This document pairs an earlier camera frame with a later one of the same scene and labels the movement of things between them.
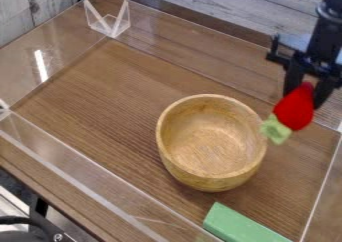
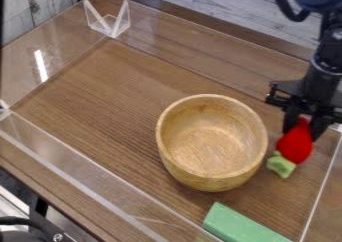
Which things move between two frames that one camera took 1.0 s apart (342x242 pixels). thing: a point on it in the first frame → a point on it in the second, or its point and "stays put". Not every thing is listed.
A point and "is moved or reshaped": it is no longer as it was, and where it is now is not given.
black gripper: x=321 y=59 → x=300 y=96
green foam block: x=238 y=227 stays put
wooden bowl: x=211 y=141 stays put
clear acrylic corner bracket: x=109 y=24 stays put
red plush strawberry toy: x=293 y=113 is moved or reshaped
